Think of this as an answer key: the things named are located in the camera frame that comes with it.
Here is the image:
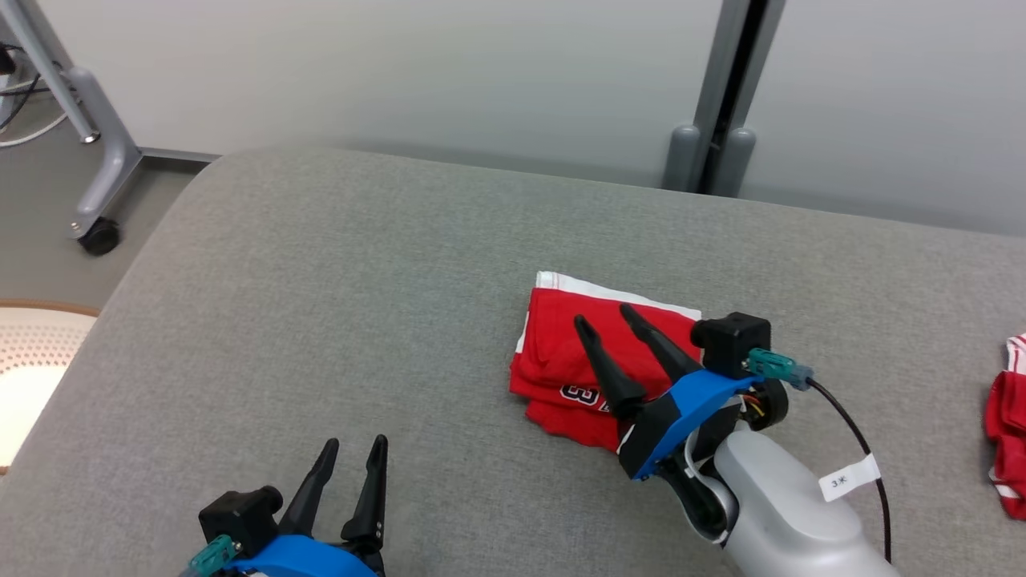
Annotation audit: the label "black right camera cable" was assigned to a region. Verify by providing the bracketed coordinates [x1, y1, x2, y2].
[806, 377, 895, 563]

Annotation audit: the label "black caster wheel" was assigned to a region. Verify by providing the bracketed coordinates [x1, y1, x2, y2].
[79, 218, 122, 257]

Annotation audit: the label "black floor cable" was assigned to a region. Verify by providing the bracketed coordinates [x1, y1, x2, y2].
[0, 44, 42, 133]

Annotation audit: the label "red jersey shorts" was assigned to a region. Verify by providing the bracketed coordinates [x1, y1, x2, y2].
[509, 271, 705, 452]

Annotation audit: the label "teal right camera connector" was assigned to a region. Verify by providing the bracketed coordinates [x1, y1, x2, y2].
[749, 349, 814, 391]

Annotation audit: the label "white cable label tag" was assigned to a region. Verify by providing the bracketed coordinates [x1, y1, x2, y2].
[819, 454, 882, 502]

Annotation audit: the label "teal camera connector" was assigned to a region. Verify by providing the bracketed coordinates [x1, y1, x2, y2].
[190, 535, 237, 576]
[749, 349, 814, 391]

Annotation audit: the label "grey cylindrical post foot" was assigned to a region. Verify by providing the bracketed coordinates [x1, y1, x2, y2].
[712, 128, 757, 198]
[662, 123, 702, 192]

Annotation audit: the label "crumpled red white sports garment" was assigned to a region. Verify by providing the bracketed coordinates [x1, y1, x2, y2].
[984, 333, 1026, 522]

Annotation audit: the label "grey partition post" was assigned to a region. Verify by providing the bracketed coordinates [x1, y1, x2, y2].
[691, 0, 788, 196]

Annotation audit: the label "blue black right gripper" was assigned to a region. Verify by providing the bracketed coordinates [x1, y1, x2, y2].
[573, 304, 764, 482]

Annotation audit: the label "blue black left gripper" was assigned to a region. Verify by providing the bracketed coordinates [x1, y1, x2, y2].
[224, 434, 390, 577]

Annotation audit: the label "white floor cable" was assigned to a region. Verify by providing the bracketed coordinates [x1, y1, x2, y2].
[0, 112, 71, 150]

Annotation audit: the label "teal left camera connector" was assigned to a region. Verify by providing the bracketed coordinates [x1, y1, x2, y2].
[190, 535, 237, 576]

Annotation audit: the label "grey metal stand leg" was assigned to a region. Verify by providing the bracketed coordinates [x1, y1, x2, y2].
[0, 0, 143, 240]

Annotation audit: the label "white perforated round basket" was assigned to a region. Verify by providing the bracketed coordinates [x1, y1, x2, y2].
[0, 300, 102, 475]

